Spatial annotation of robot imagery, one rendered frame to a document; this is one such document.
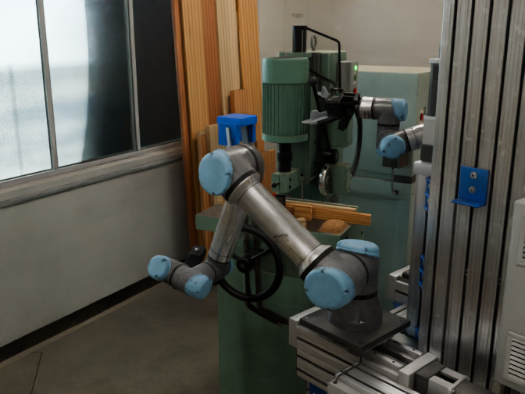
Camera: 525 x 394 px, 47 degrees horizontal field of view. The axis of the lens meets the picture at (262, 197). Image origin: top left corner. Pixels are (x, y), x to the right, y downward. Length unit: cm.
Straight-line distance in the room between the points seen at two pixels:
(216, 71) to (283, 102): 182
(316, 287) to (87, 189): 212
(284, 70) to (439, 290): 97
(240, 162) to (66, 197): 186
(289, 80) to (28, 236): 164
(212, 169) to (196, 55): 226
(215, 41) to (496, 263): 281
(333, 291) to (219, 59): 272
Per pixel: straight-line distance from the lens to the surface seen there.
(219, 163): 159
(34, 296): 336
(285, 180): 232
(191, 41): 380
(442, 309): 173
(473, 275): 165
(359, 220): 230
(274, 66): 223
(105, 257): 363
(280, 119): 225
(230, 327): 251
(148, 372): 311
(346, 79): 251
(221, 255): 188
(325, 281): 151
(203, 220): 240
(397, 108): 206
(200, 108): 384
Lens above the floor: 161
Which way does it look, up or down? 15 degrees down
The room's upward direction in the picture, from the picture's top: straight up
